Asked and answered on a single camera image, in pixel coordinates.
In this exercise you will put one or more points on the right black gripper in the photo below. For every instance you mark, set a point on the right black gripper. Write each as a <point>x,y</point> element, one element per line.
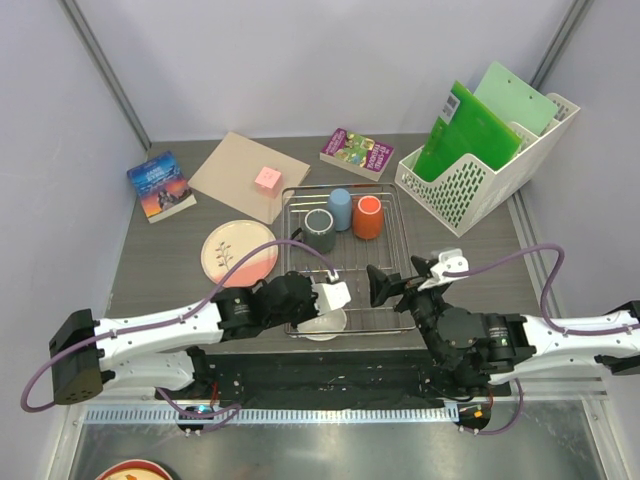
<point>381,287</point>

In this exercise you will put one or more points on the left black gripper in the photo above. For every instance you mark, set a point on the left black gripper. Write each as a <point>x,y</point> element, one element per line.
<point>312,312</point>

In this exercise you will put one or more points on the orange white bowl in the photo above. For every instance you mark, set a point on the orange white bowl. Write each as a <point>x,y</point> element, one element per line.
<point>325,327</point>

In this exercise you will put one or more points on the metal wire dish rack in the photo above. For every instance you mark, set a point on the metal wire dish rack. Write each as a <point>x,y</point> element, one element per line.
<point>351,255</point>

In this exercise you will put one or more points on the grey mug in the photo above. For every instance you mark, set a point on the grey mug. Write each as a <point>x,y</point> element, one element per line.
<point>317,231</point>

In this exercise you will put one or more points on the pink cream plate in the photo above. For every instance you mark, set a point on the pink cream plate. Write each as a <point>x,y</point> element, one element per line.
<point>230,242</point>

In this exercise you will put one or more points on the blue cup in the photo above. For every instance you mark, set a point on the blue cup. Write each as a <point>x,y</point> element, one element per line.
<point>340,206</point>

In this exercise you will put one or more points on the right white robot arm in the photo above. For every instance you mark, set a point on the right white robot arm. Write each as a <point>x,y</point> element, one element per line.
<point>472,350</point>

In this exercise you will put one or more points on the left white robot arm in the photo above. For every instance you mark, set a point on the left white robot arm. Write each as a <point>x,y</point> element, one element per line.
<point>232,314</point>

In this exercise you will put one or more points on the orange cup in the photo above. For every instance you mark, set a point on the orange cup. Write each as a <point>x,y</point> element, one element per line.
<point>367,217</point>

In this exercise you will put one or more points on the white perforated file organizer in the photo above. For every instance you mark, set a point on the white perforated file organizer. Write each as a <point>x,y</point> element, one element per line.
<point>469,190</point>

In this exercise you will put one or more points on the pink cube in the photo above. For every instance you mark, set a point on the pink cube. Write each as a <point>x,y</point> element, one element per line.
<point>268,182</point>

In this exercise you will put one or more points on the purple children's book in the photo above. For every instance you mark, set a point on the purple children's book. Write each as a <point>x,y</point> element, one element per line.
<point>357,153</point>

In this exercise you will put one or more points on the brown cardboard sheet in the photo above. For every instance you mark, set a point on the brown cardboard sheet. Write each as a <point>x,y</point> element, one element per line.
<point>228,175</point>

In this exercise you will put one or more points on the dark green folder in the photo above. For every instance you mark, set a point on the dark green folder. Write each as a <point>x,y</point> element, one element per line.
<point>465,125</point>

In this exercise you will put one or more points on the blue Jane Eyre book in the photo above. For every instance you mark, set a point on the blue Jane Eyre book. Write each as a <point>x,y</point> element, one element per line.
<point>161,187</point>

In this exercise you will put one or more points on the light green clipboard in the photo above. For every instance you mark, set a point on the light green clipboard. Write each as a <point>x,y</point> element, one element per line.
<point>513,100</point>

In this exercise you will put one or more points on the red rimmed plate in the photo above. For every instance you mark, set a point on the red rimmed plate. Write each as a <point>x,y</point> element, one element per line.
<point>135,469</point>

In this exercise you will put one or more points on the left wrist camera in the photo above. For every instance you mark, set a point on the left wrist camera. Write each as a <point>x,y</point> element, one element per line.
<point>333,294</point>

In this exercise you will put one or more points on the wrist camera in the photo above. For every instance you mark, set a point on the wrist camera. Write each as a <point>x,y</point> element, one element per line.
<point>333,294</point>
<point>447,266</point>

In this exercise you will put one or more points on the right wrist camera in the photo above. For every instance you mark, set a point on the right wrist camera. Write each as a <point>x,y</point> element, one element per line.
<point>447,266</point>

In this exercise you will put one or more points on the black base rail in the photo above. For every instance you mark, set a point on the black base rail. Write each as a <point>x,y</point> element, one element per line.
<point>330,380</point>

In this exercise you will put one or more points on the white slotted cable duct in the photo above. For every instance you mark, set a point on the white slotted cable duct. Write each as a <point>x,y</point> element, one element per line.
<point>160,415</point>

